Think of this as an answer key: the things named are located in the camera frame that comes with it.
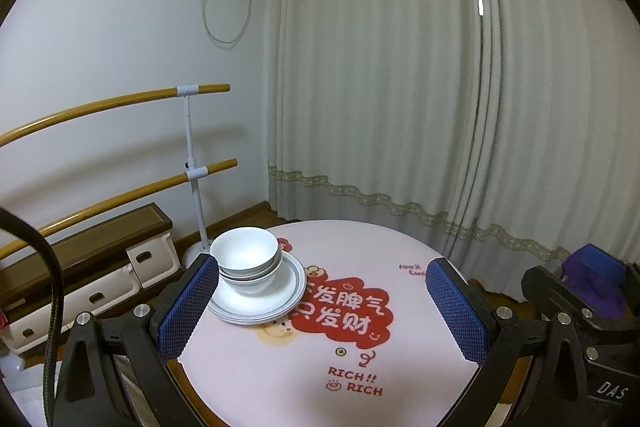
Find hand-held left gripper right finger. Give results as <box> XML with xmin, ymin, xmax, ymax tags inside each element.
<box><xmin>425</xmin><ymin>257</ymin><xmax>593</xmax><ymax>427</ymax></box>

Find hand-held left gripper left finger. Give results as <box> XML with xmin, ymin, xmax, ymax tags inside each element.
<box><xmin>52</xmin><ymin>253</ymin><xmax>221</xmax><ymax>427</ymax></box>

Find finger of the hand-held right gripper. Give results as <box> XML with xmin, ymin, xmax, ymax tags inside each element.
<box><xmin>522</xmin><ymin>265</ymin><xmax>601</xmax><ymax>333</ymax></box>

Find grey-rimmed white plate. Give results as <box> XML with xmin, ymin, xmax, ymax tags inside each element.
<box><xmin>207</xmin><ymin>257</ymin><xmax>307</xmax><ymax>324</ymax></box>
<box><xmin>209</xmin><ymin>259</ymin><xmax>306</xmax><ymax>327</ymax></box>
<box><xmin>207</xmin><ymin>253</ymin><xmax>307</xmax><ymax>322</ymax></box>

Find large grey-banded white bowl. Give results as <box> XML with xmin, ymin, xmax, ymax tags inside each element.
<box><xmin>216</xmin><ymin>252</ymin><xmax>282</xmax><ymax>284</ymax></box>

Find wide white bowl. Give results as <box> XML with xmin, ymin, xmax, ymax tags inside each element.
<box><xmin>220</xmin><ymin>257</ymin><xmax>284</xmax><ymax>295</ymax></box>

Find white bowls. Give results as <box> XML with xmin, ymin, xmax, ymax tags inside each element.
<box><xmin>210</xmin><ymin>228</ymin><xmax>279</xmax><ymax>275</ymax></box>

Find purple cloth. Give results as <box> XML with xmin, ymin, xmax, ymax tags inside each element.
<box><xmin>560</xmin><ymin>244</ymin><xmax>633</xmax><ymax>320</ymax></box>

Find pink printed table mat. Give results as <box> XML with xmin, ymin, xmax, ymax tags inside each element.
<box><xmin>177</xmin><ymin>220</ymin><xmax>488</xmax><ymax>427</ymax></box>

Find brown-topped white storage bench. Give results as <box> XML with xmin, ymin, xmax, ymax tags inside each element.
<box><xmin>0</xmin><ymin>202</ymin><xmax>181</xmax><ymax>355</ymax></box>

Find white barre stand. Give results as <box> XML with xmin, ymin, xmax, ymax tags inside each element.
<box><xmin>176</xmin><ymin>84</ymin><xmax>221</xmax><ymax>270</ymax></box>

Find grey lace-trimmed curtain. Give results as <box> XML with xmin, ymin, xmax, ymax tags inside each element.
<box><xmin>265</xmin><ymin>0</ymin><xmax>640</xmax><ymax>280</ymax></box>

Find black cable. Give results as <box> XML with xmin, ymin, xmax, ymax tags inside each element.
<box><xmin>0</xmin><ymin>206</ymin><xmax>66</xmax><ymax>427</ymax></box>

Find long wooden barre rail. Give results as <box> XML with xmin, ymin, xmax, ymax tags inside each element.
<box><xmin>0</xmin><ymin>83</ymin><xmax>232</xmax><ymax>148</ymax></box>

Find white wall cord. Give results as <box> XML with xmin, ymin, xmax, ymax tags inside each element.
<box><xmin>199</xmin><ymin>0</ymin><xmax>258</xmax><ymax>50</ymax></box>

